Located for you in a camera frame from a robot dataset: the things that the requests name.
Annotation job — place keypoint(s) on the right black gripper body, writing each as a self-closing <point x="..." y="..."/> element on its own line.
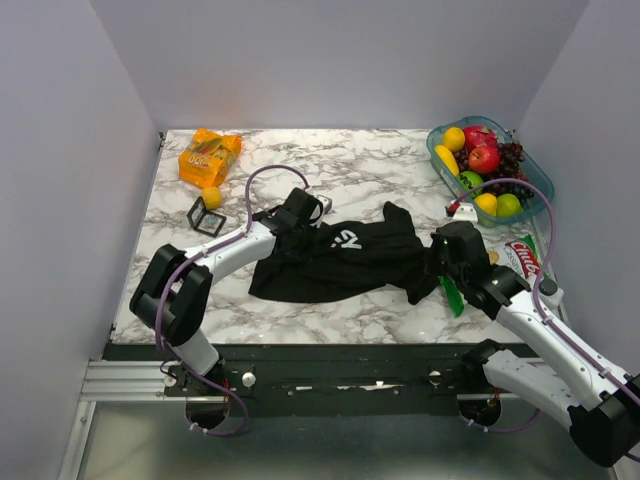
<point x="444" y="266"/>

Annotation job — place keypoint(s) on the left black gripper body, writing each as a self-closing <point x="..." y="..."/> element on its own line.
<point x="311" y="221"/>

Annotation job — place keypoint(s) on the black printed t-shirt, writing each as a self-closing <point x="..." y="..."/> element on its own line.
<point x="342" y="260"/>

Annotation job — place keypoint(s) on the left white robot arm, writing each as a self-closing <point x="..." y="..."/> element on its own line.
<point x="172" y="295"/>

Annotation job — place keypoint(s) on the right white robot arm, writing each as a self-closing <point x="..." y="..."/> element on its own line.
<point x="596" y="400"/>

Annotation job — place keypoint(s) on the black brooch display box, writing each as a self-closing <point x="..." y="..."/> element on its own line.
<point x="205" y="221"/>

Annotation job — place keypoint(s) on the small yellow lemon front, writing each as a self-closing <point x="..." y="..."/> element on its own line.
<point x="488" y="203"/>

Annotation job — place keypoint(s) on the green chips bag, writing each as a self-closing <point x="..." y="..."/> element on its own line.
<point x="519" y="254"/>

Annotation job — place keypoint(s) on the lime green fruit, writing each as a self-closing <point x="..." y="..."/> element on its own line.
<point x="508" y="205"/>

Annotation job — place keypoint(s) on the loose yellow lemon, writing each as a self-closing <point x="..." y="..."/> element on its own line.
<point x="212" y="197"/>

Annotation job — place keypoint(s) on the yellow banana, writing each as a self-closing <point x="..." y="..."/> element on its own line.
<point x="448" y="159"/>

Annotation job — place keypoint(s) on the red apple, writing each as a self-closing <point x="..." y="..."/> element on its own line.
<point x="484" y="159"/>

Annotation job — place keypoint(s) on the orange snack bag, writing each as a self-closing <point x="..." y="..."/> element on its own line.
<point x="208" y="158"/>

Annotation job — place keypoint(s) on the dark purple grape bunch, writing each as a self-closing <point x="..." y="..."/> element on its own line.
<point x="511" y="158"/>

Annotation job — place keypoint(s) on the yellow lemon in basket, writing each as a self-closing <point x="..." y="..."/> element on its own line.
<point x="454" y="139"/>

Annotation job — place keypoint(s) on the red dragon fruit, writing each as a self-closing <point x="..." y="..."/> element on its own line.
<point x="478" y="135"/>

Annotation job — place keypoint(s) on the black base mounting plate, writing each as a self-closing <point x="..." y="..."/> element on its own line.
<point x="333" y="380"/>

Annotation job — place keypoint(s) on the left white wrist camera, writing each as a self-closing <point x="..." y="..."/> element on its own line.
<point x="323" y="206"/>

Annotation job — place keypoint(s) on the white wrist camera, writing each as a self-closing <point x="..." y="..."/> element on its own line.
<point x="461" y="211"/>
<point x="323" y="206"/>

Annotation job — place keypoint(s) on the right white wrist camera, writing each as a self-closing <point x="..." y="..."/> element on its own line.
<point x="461" y="211"/>

